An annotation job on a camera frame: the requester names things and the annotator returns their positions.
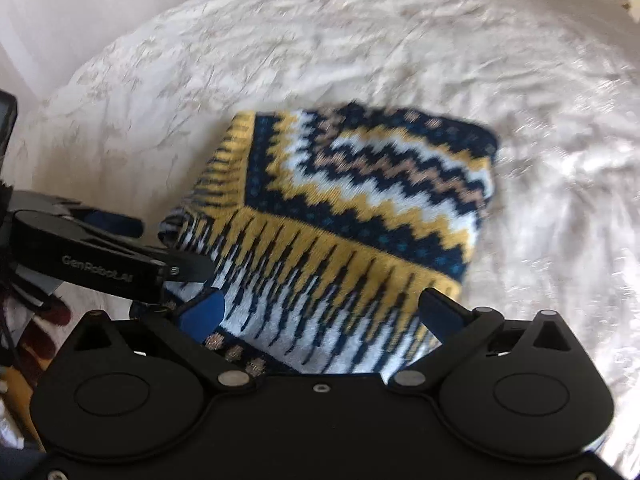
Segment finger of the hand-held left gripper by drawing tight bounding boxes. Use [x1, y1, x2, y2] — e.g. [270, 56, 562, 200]
[161, 249, 217, 285]
[80, 210, 147, 242]

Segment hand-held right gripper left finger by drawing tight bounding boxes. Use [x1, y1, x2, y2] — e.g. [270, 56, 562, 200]
[70, 289, 253, 391]

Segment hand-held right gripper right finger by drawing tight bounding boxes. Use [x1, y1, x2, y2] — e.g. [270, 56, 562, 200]
[387, 286, 576, 391]

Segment navy yellow patterned knit sweater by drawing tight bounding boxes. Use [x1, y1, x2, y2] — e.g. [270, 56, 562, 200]
[157, 101, 501, 377]

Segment yellow cloth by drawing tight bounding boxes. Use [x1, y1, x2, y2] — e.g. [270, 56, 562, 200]
[0, 362, 43, 453]

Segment cream floral bedspread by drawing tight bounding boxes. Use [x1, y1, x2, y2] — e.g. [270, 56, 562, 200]
[0, 0, 640, 478]

